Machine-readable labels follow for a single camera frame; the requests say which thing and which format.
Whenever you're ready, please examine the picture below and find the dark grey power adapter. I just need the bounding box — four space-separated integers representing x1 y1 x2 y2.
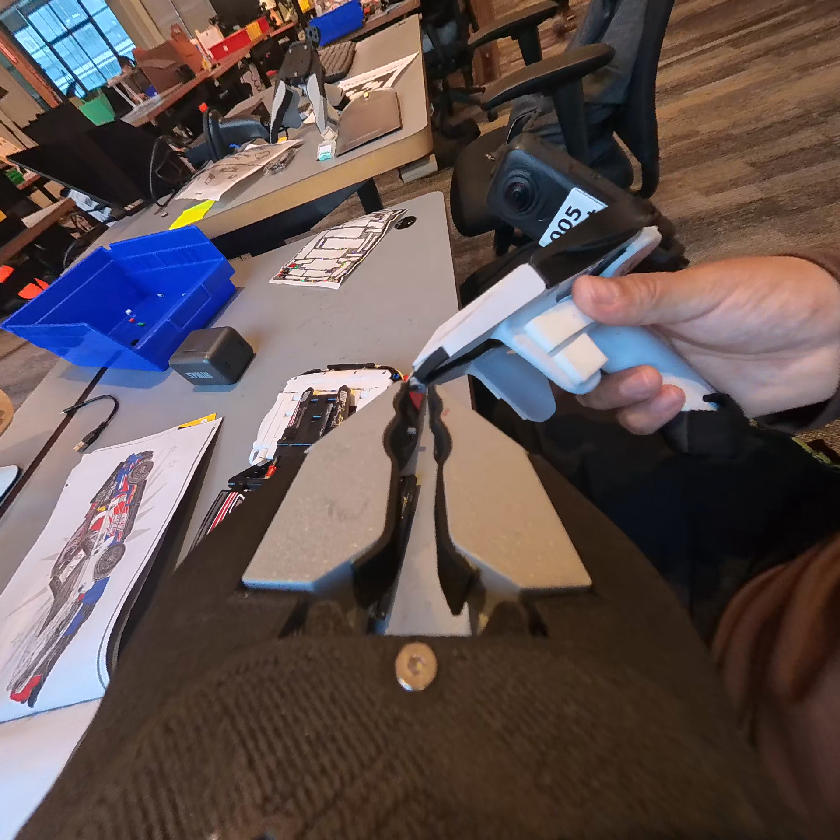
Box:
168 326 256 388

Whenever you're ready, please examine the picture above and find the black office chair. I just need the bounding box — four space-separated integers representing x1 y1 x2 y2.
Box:
449 0 677 253

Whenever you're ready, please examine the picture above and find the race car instruction booklet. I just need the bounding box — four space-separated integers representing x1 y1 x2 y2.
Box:
0 416 224 723

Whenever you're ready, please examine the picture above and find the grey neighbouring desk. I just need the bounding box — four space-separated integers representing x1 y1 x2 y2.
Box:
98 13 437 257

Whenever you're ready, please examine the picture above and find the person's right hand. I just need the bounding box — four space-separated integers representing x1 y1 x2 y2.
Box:
572 256 840 437

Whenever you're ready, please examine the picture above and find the blue plastic bin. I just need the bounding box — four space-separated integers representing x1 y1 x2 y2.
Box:
1 225 237 371

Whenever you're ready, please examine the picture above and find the grey laptop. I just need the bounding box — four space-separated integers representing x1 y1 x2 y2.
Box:
335 88 403 156

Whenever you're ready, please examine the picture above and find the yellow paper sheet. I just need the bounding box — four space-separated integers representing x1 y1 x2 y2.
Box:
169 199 216 231

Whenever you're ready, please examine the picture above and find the sticker sheet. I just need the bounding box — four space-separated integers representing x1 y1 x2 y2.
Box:
269 209 408 290

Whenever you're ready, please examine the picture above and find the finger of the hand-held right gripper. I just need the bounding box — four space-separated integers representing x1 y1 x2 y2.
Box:
430 336 505 386
412 262 547 383

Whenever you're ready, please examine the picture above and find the short black plug cable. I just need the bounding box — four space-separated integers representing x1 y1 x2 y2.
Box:
61 395 120 454

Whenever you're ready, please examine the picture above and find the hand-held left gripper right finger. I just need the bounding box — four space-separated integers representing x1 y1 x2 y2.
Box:
427 387 592 614

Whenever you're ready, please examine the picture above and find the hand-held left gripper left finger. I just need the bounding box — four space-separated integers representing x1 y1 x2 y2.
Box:
243 384 408 608

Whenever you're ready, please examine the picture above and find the printed paper sheet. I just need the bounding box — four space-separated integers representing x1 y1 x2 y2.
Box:
174 139 304 201

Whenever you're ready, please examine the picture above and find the black monitor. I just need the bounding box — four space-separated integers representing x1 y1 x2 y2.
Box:
7 118 175 211

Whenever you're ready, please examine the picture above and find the toy brick race car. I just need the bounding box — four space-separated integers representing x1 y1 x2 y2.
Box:
190 364 454 631

